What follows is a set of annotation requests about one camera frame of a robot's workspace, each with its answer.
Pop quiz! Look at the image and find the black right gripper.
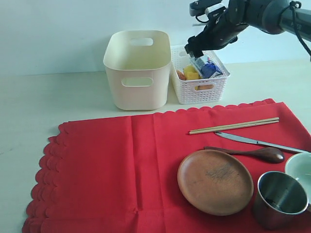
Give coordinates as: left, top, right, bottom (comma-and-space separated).
184, 0, 249, 58

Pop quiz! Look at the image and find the yellow cheese wedge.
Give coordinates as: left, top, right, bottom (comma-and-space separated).
185, 71, 201, 81

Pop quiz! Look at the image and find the yellow lemon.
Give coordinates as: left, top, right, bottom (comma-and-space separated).
183, 65, 196, 76

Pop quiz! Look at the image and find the blue white milk carton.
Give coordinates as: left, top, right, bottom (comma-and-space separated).
190, 55, 223, 79

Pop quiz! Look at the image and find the orange fried nugget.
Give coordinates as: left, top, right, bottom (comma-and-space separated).
176, 70, 187, 81

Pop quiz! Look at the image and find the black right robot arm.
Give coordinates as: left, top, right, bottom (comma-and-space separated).
194, 0, 311, 52

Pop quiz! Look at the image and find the white lattice plastic basket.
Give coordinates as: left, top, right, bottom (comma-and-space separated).
170, 45, 230, 104

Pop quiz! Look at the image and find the cream plastic bin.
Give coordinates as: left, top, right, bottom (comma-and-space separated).
103, 30, 171, 111

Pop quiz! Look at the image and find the lower wooden chopstick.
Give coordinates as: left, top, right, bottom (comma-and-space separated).
189, 120, 279, 135

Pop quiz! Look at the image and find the wooden chopstick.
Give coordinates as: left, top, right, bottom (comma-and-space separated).
189, 120, 279, 135
190, 117, 279, 133

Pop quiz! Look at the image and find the silver table knife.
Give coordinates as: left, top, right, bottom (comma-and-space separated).
215, 132, 308, 153

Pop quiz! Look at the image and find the upper wooden chopstick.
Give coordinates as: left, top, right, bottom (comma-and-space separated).
190, 117, 279, 133

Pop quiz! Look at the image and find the dark wooden spoon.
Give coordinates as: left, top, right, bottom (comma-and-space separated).
204, 147, 285, 164

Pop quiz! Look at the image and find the brown wooden plate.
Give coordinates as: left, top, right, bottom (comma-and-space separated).
177, 150, 254, 216

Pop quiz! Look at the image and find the red scalloped cloth mat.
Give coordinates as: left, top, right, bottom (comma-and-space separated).
22, 99, 311, 233

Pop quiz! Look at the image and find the stainless steel cup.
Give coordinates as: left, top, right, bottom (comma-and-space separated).
252, 171, 309, 230

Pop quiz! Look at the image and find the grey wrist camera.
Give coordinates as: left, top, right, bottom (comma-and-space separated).
189, 0, 222, 17

